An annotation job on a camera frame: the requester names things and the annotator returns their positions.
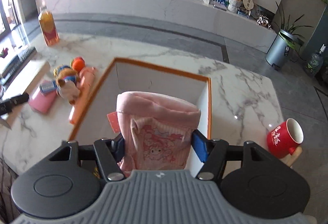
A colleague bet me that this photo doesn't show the grey trash bin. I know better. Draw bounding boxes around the grey trash bin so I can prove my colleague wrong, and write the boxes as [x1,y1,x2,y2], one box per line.
[265,29,302,71]

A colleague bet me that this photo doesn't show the pink cloth pouch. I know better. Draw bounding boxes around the pink cloth pouch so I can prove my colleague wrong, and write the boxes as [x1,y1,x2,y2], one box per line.
[107,92,201,176]

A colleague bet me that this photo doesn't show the orange crochet ball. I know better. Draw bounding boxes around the orange crochet ball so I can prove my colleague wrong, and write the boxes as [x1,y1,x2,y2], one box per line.
[70,57,86,73]

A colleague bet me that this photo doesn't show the teddy bear on shelf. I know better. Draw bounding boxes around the teddy bear on shelf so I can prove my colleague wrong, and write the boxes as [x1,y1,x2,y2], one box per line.
[227,0,242,13]

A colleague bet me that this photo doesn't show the black remote control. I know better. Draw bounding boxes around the black remote control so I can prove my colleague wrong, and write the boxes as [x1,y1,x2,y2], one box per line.
[1,46,37,86]

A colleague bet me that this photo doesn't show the water jug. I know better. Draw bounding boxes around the water jug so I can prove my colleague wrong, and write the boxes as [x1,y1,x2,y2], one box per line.
[304,44,326,77]

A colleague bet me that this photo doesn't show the marble tv cabinet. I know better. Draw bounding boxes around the marble tv cabinet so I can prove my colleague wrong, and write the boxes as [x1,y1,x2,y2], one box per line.
[36,0,276,53]

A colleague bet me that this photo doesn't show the brown plush bear toy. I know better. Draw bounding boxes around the brown plush bear toy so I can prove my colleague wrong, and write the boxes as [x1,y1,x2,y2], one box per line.
[53,65,81,105]

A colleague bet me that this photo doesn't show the orange white storage box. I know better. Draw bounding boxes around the orange white storage box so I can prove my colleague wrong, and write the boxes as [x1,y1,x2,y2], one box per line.
[70,58,212,175]

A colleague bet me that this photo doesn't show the iced tea bottle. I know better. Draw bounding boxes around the iced tea bottle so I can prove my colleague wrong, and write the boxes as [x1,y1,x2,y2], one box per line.
[38,6,59,46]

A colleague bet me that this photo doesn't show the potted green plant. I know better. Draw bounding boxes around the potted green plant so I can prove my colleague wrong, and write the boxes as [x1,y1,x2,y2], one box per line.
[272,3,313,50]

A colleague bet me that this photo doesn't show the red ceramic mug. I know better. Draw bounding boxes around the red ceramic mug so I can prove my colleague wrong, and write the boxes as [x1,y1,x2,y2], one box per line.
[266,118,304,158]

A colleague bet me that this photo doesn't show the pink notebook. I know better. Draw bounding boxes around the pink notebook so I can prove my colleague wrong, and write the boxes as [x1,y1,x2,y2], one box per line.
[28,89,57,114]

